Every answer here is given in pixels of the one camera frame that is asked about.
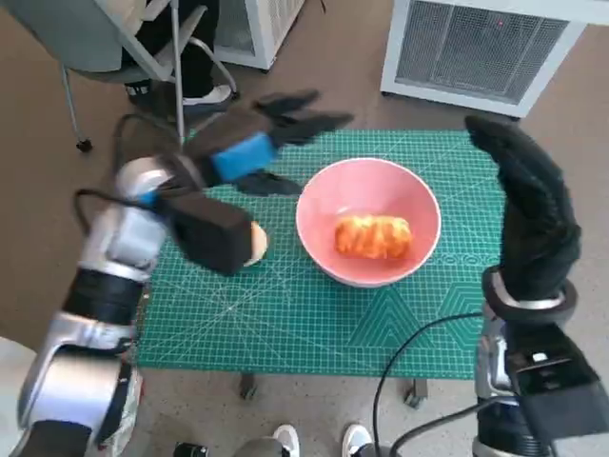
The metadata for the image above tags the large white grilled appliance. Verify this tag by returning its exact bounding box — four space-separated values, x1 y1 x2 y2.
380 0 587 118

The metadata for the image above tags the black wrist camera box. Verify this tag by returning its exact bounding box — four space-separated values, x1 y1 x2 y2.
154 188 256 277
503 321 601 437

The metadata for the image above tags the long black robot cable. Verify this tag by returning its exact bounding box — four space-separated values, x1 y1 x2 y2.
373 312 484 457

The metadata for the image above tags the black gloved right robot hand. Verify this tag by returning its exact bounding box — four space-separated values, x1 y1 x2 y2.
464 115 582 304

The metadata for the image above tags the white shoe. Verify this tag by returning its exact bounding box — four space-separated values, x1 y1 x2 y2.
273 425 301 457
342 424 372 457

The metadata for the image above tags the pink bowl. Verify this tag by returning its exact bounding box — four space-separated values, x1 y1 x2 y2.
295 159 442 288

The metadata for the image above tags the seated person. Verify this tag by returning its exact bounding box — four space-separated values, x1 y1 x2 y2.
97 0 239 113

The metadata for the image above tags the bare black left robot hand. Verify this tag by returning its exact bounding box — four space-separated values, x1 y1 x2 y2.
189 89 356 197

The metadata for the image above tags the rectangular toy bread loaf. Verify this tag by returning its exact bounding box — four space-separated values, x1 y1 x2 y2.
334 213 413 261

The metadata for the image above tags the green cutting mat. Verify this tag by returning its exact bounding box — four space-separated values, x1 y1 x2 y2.
135 128 505 381

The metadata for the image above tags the small white grilled appliance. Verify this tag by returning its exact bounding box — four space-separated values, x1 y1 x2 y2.
216 0 308 71

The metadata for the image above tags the grey chair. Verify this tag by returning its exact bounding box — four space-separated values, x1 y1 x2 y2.
0 0 239 153

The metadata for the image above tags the black table leg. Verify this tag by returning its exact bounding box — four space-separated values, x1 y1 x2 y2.
403 379 427 409
240 373 261 400

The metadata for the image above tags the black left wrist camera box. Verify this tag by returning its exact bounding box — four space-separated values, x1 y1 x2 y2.
154 188 256 277

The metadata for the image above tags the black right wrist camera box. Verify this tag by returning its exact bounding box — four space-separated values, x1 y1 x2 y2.
503 321 601 437

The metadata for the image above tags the round toy bread bun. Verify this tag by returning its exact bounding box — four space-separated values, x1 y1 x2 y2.
245 222 270 267

